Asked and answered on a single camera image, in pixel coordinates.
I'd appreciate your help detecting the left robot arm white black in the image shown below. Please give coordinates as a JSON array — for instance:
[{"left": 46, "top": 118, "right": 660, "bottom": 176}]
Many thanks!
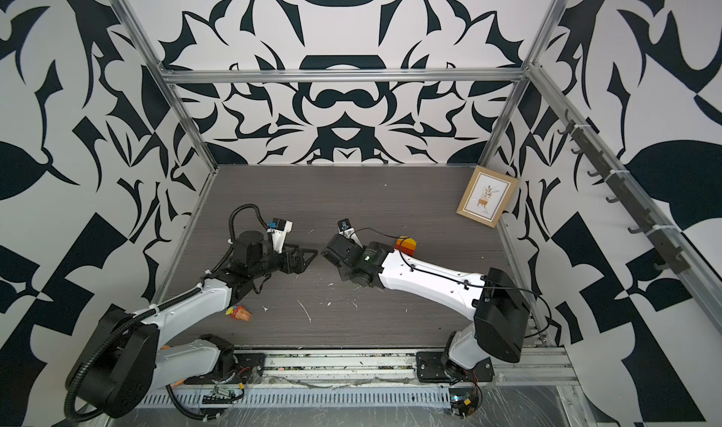
[{"left": 63, "top": 229, "right": 318, "bottom": 422}]

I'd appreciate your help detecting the small colourful toy figure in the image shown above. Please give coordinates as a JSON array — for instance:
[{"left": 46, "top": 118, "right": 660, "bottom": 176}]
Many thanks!
[{"left": 226, "top": 305, "right": 252, "bottom": 322}]

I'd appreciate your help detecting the wooden framed picture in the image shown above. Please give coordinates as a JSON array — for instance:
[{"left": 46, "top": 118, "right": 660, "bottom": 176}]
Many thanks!
[{"left": 456, "top": 166, "right": 518, "bottom": 228}]

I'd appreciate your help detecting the black corrugated cable hose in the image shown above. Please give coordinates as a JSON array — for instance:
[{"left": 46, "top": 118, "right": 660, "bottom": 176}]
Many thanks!
[{"left": 205, "top": 203, "right": 271, "bottom": 276}]

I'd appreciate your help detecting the yellow curved lego brick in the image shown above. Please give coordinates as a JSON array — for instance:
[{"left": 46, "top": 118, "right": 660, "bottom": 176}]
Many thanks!
[{"left": 400, "top": 237, "right": 417, "bottom": 256}]

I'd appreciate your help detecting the white slotted cable duct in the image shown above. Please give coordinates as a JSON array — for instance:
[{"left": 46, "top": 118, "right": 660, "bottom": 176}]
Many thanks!
[{"left": 175, "top": 386, "right": 451, "bottom": 410}]

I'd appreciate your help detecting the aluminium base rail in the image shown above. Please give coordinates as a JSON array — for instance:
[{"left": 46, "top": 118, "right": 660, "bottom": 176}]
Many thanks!
[{"left": 251, "top": 347, "right": 579, "bottom": 389}]

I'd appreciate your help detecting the small circuit board left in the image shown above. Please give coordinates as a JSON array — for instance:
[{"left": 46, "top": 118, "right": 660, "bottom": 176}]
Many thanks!
[{"left": 202, "top": 384, "right": 246, "bottom": 404}]

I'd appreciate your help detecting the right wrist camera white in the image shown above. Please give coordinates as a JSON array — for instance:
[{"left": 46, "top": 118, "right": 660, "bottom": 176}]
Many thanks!
[{"left": 338, "top": 218, "right": 362, "bottom": 247}]

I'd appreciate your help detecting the small circuit board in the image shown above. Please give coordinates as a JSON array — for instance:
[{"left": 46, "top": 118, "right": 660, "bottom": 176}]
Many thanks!
[
  {"left": 449, "top": 386, "right": 483, "bottom": 419},
  {"left": 202, "top": 384, "right": 246, "bottom": 404}
]

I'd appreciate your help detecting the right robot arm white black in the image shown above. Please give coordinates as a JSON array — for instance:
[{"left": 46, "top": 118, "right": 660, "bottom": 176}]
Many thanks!
[{"left": 322, "top": 233, "right": 533, "bottom": 383}]

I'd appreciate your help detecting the small circuit board right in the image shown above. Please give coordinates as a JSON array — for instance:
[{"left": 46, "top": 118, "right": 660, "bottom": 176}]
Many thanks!
[{"left": 449, "top": 386, "right": 483, "bottom": 419}]

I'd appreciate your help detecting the wall hook rail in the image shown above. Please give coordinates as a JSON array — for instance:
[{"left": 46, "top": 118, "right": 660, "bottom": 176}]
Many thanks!
[{"left": 560, "top": 118, "right": 691, "bottom": 275}]

